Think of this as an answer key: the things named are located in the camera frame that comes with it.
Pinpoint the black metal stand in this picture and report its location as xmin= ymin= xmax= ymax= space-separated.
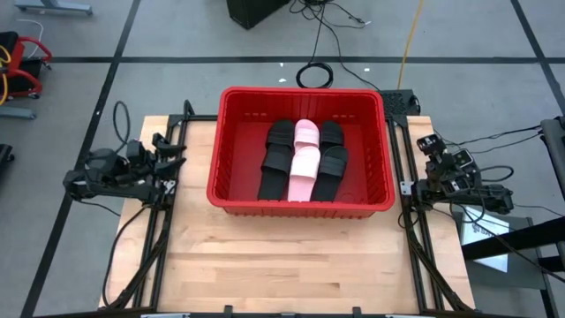
xmin=454 ymin=211 xmax=565 ymax=318

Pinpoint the black caster base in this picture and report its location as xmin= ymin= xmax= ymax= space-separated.
xmin=0 ymin=143 xmax=15 ymax=178

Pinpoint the black slide sandal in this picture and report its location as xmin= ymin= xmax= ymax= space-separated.
xmin=257 ymin=141 xmax=295 ymax=202
xmin=310 ymin=145 xmax=350 ymax=203
xmin=319 ymin=119 xmax=345 ymax=149
xmin=264 ymin=118 xmax=296 ymax=151

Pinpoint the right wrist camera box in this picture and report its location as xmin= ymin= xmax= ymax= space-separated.
xmin=450 ymin=148 xmax=478 ymax=172

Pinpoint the pink slide sandal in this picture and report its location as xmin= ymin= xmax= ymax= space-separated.
xmin=286 ymin=144 xmax=322 ymax=203
xmin=292 ymin=117 xmax=321 ymax=150

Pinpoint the black aluminium rig frame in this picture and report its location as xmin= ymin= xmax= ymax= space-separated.
xmin=99 ymin=99 xmax=477 ymax=318

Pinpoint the grey metal floor base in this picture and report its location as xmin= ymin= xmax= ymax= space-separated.
xmin=0 ymin=105 xmax=37 ymax=120
xmin=12 ymin=0 xmax=94 ymax=17

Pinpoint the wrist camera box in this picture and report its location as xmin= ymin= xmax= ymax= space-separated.
xmin=450 ymin=148 xmax=478 ymax=172
xmin=125 ymin=140 xmax=145 ymax=161

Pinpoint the dark grey equipment post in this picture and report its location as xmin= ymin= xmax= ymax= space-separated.
xmin=540 ymin=115 xmax=565 ymax=200

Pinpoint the red and black cart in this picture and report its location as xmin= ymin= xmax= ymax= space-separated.
xmin=0 ymin=30 xmax=54 ymax=101

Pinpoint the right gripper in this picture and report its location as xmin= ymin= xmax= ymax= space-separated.
xmin=417 ymin=133 xmax=469 ymax=195

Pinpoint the yellow cable on cart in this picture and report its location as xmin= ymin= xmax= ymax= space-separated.
xmin=0 ymin=43 xmax=11 ymax=106

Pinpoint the black perforated box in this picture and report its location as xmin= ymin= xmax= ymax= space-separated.
xmin=379 ymin=88 xmax=421 ymax=119

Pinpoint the coiled black floor cable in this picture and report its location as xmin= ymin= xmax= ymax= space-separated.
xmin=294 ymin=61 xmax=335 ymax=91

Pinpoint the red plastic bin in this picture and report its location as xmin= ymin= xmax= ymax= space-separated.
xmin=206 ymin=86 xmax=397 ymax=221

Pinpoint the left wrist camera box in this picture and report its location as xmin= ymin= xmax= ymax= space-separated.
xmin=125 ymin=140 xmax=145 ymax=161

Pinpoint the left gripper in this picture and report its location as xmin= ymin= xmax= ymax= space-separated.
xmin=127 ymin=132 xmax=187 ymax=182

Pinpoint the black floor box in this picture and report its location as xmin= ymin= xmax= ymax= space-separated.
xmin=226 ymin=0 xmax=292 ymax=31

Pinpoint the black cable beside table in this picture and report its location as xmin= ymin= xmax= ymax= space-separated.
xmin=101 ymin=205 xmax=154 ymax=309

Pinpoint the white printed paper sheet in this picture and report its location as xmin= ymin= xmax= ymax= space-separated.
xmin=461 ymin=206 xmax=511 ymax=274

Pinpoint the thin yellow cable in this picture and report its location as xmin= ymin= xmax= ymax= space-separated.
xmin=396 ymin=0 xmax=426 ymax=91

